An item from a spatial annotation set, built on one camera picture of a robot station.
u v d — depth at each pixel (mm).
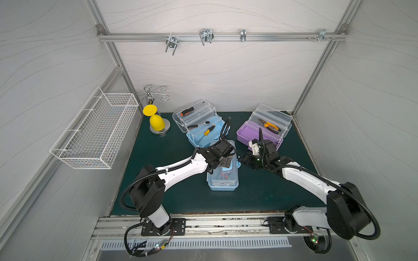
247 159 750
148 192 430
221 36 769
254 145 798
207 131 1076
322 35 765
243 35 780
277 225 732
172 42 798
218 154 631
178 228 735
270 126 1036
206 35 765
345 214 418
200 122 1053
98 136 691
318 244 716
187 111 1016
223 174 805
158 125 953
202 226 749
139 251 689
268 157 662
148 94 902
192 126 1005
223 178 802
